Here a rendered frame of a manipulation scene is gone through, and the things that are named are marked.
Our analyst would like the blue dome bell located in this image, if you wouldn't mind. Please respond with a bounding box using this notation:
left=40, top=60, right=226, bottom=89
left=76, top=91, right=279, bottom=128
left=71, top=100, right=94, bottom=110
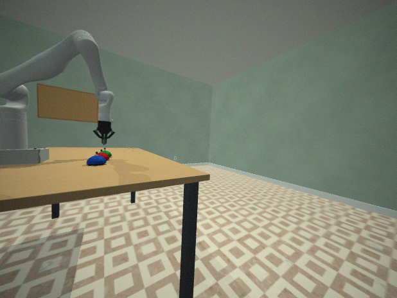
left=86, top=152, right=107, bottom=166

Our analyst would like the red bell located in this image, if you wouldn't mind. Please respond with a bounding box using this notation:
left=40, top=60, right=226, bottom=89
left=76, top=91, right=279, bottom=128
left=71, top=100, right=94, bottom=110
left=98, top=150, right=109, bottom=161

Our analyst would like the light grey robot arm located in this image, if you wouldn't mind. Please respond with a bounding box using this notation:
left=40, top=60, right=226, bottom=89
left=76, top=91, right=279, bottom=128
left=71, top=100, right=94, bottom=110
left=0, top=30, right=114, bottom=150

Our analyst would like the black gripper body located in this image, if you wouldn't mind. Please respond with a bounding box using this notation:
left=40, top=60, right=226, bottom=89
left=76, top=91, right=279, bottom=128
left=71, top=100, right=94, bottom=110
left=97, top=121, right=112, bottom=134

